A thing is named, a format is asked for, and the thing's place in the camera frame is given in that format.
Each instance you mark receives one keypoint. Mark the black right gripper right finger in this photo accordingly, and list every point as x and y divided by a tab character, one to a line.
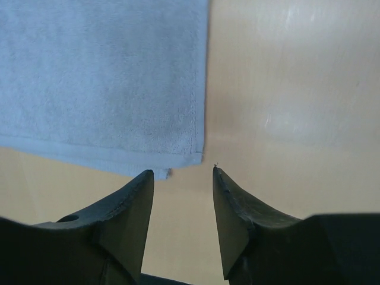
261	245

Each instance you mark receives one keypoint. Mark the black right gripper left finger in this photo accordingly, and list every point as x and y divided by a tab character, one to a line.
103	243

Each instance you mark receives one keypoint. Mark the grey cloth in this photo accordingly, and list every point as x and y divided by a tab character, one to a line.
117	86

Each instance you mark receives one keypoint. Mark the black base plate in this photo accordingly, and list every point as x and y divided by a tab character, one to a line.
146	279

